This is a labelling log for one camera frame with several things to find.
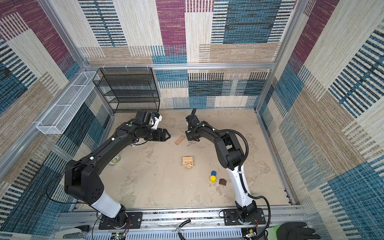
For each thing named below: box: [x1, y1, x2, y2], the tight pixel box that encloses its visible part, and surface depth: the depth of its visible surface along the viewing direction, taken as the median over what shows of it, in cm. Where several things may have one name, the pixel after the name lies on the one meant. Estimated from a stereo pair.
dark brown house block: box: [218, 178, 227, 186], surface depth 86 cm
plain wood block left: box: [174, 135, 186, 146], surface depth 104 cm
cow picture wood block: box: [182, 160, 193, 167], surface depth 90 cm
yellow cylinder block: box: [209, 175, 217, 183], surface depth 87 cm
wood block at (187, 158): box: [182, 156, 193, 162], surface depth 91 cm
